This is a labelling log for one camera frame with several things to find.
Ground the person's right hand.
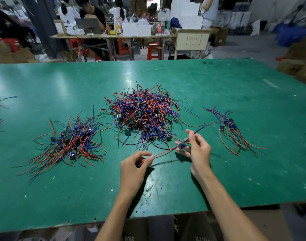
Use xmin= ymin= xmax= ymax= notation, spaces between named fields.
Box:
xmin=174 ymin=129 xmax=212 ymax=179

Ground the row of cardboard boxes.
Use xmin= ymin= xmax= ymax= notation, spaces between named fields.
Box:
xmin=0 ymin=40 xmax=35 ymax=64

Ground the pile of wires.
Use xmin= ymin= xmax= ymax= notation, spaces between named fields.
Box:
xmin=102 ymin=83 xmax=204 ymax=151

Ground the person's left hand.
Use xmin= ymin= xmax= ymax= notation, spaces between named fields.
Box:
xmin=119 ymin=151 xmax=155 ymax=199

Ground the dark pillar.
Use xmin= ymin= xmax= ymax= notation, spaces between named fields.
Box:
xmin=22 ymin=0 xmax=68 ymax=58

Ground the heap of blue bags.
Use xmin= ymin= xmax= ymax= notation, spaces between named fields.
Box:
xmin=274 ymin=22 xmax=306 ymax=47

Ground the cream cabinet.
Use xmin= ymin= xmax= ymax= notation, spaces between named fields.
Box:
xmin=170 ymin=29 xmax=212 ymax=59

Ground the red plastic stool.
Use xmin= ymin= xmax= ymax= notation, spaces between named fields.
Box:
xmin=118 ymin=38 xmax=130 ymax=55
xmin=2 ymin=38 xmax=20 ymax=53
xmin=147 ymin=44 xmax=164 ymax=61
xmin=69 ymin=38 xmax=88 ymax=58

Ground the row of white containers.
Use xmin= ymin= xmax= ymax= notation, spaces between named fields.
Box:
xmin=122 ymin=21 xmax=152 ymax=37

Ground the brown cardboard box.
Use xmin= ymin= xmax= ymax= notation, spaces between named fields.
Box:
xmin=211 ymin=26 xmax=229 ymax=47

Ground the person's left forearm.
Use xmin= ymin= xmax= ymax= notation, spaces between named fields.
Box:
xmin=95 ymin=190 xmax=144 ymax=241

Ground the grey laptop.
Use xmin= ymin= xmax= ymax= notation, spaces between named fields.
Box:
xmin=75 ymin=18 xmax=102 ymax=34

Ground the stack of white boxes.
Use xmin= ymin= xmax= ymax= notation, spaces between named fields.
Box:
xmin=170 ymin=0 xmax=204 ymax=29

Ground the long wooden work table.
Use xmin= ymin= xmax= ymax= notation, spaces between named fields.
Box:
xmin=50 ymin=31 xmax=212 ymax=61

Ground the person's right forearm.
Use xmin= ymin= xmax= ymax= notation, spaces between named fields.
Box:
xmin=192 ymin=170 xmax=268 ymax=241

